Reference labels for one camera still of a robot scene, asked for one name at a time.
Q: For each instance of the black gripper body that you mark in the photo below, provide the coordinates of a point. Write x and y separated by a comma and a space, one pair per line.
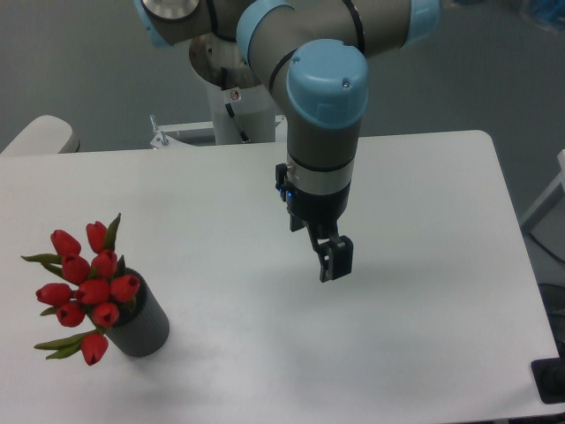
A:
318, 213

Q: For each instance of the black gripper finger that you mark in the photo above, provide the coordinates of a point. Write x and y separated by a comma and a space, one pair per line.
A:
340, 257
325, 255

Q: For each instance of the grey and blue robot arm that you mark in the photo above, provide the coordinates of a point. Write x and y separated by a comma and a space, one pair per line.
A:
313, 63

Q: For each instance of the dark grey ribbed vase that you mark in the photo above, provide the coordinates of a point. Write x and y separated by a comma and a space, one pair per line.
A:
144, 330

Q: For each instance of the red tulip bouquet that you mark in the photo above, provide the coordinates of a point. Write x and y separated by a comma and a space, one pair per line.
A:
100, 290

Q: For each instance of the black device at table edge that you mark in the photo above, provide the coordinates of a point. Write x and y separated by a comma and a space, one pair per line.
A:
549, 378

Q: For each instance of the white chair backrest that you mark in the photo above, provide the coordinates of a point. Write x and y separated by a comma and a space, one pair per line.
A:
46, 135

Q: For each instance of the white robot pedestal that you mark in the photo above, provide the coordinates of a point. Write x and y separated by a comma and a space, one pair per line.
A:
242, 110

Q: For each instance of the white furniture frame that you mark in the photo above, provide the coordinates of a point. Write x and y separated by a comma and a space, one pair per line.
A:
545, 202

